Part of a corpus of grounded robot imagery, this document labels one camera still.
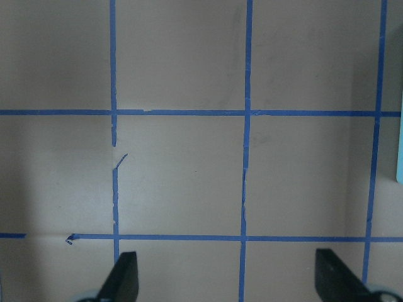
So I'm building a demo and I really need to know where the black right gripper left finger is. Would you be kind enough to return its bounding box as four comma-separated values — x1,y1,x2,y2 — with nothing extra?
96,252,139,302

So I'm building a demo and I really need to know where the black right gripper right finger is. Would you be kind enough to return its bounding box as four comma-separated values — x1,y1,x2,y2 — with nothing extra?
315,249,372,302

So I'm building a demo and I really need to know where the turquoise plastic bin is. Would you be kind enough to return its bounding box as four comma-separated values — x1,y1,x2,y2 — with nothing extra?
396,98,403,184

